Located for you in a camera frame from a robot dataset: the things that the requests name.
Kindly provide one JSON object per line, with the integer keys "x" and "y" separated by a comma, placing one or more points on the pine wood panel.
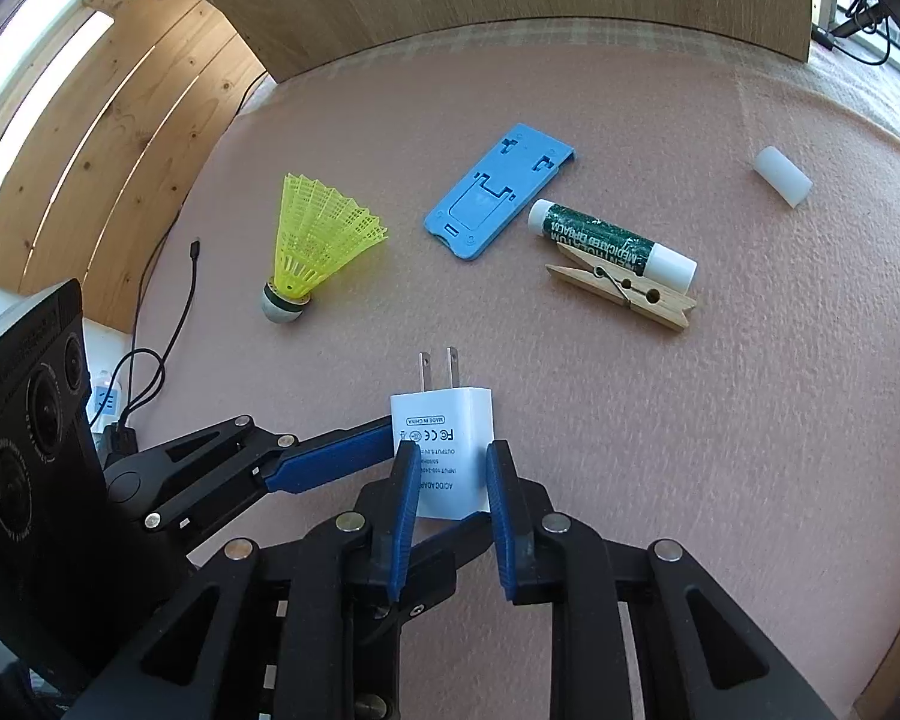
{"x": 82, "y": 165}

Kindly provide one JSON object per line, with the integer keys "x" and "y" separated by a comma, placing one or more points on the wooden clothespin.
{"x": 645, "y": 300}

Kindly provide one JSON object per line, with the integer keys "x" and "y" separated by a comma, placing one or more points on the translucent white cap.
{"x": 780, "y": 174}

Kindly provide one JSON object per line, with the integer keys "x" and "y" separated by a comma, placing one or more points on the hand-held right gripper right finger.
{"x": 501, "y": 517}

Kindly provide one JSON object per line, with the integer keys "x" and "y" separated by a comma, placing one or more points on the blue phone stand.
{"x": 487, "y": 202}

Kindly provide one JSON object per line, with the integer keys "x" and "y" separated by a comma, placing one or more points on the white wall charger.
{"x": 450, "y": 427}

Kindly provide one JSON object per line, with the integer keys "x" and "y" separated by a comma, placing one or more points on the white power strip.
{"x": 109, "y": 401}

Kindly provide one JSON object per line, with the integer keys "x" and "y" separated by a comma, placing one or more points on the green lip balm stick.
{"x": 607, "y": 244}

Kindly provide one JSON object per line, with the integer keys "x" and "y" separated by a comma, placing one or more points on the black power strip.
{"x": 822, "y": 37}

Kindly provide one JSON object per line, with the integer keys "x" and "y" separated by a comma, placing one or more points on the pale checked cloth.
{"x": 870, "y": 90}

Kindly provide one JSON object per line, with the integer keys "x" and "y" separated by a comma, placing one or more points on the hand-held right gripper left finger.
{"x": 403, "y": 510}

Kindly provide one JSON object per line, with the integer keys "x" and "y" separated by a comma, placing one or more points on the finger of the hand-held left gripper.
{"x": 330, "y": 457}
{"x": 439, "y": 551}

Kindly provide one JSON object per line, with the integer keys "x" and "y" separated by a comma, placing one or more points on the yellow shuttlecock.
{"x": 315, "y": 240}

